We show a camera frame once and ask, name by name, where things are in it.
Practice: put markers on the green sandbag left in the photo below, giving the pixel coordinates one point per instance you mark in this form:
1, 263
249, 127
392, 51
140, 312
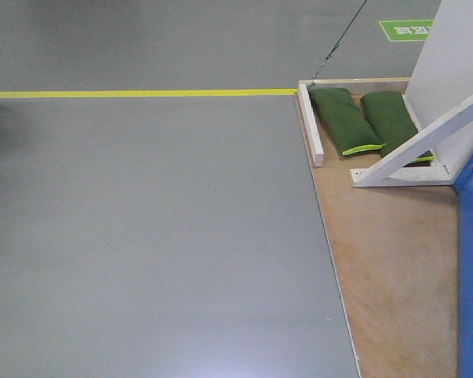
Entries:
349, 130

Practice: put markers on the green sandbag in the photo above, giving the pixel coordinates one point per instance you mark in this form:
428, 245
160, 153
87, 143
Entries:
388, 115
349, 130

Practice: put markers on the white triangular brace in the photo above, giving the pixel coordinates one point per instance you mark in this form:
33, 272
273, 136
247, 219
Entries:
391, 170

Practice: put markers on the plywood platform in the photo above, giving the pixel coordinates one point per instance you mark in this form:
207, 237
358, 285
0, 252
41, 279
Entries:
395, 254

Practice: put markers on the green sandbag right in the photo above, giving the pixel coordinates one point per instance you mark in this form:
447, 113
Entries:
388, 115

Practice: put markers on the green floor sign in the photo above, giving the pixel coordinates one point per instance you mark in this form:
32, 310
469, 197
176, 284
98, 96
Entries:
406, 30

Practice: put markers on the white wooden base frame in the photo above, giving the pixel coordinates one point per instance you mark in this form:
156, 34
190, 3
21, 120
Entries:
359, 86

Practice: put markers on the white wall panel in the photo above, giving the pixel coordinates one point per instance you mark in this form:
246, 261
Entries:
443, 74

